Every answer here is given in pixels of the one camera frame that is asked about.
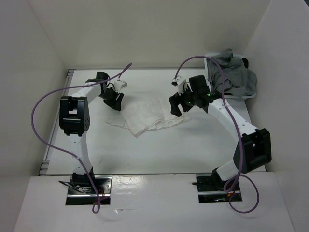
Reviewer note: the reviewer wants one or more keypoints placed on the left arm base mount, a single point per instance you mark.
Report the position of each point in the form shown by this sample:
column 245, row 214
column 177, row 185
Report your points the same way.
column 82, row 193

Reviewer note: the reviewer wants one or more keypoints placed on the grey skirt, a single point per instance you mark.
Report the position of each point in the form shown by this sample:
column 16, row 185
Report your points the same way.
column 231, row 72

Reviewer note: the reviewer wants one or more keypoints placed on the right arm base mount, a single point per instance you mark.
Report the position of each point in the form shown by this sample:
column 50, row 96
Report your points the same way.
column 211, row 190

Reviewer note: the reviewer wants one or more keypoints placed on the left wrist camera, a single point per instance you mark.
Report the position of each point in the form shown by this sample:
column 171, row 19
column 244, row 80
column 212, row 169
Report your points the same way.
column 119, row 85

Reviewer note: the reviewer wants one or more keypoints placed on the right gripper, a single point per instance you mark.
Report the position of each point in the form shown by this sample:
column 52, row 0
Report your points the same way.
column 175, row 100

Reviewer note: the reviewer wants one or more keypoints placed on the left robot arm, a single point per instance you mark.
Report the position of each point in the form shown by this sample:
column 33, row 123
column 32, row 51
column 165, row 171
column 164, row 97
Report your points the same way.
column 74, row 120

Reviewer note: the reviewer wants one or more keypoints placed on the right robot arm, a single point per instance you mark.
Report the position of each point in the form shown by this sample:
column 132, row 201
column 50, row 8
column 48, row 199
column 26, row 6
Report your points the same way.
column 253, row 148

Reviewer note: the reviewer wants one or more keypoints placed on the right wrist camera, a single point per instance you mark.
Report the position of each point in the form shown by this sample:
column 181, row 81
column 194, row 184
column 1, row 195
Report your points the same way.
column 180, row 83

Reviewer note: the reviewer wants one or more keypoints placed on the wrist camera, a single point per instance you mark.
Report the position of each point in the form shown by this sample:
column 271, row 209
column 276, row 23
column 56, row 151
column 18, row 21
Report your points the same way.
column 180, row 83
column 119, row 85

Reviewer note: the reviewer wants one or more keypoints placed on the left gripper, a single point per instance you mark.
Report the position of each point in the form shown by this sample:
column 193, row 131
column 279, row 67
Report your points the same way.
column 115, row 104

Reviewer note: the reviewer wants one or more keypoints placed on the white pleated skirt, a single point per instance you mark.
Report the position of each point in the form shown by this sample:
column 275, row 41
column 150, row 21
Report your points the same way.
column 145, row 111

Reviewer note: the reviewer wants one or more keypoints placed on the white laundry basket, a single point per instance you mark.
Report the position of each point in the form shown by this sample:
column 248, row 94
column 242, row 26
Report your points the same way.
column 243, row 96

